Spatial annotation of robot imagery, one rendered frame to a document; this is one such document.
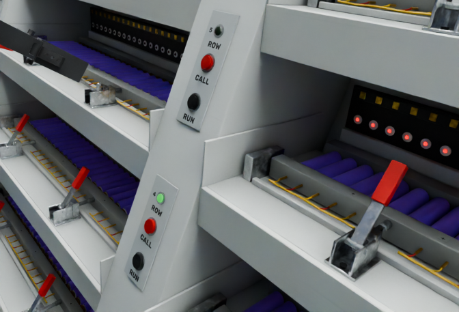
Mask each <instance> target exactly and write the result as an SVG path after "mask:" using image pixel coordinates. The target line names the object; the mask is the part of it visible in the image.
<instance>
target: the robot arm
mask: <svg viewBox="0 0 459 312"><path fill-rule="evenodd" d="M34 34H35V31H33V30H31V29H29V30H28V32H27V33H25V32H23V31H21V29H19V28H15V27H13V26H11V25H9V24H7V23H5V22H3V21H2V20H0V45H2V46H4V47H6V48H9V49H11V50H13V51H15V52H17V53H20V54H21V55H24V56H25V57H26V58H27V60H26V62H27V63H28V64H30V65H32V64H33V62H36V63H38V64H40V65H41V66H44V67H46V68H48V69H50V70H52V71H54V72H57V73H59V74H61V75H63V76H65V77H68V78H69V79H72V80H73V81H76V82H78V83H79V82H80V80H81V78H82V77H83V75H84V73H85V71H86V69H87V67H88V65H89V64H88V63H87V62H85V61H83V60H82V59H79V58H78V57H75V56H74V55H71V54H70V53H68V52H66V51H64V50H62V49H60V48H58V47H56V46H54V45H53V44H51V43H49V42H47V41H45V40H43V39H41V38H39V37H37V36H34Z"/></svg>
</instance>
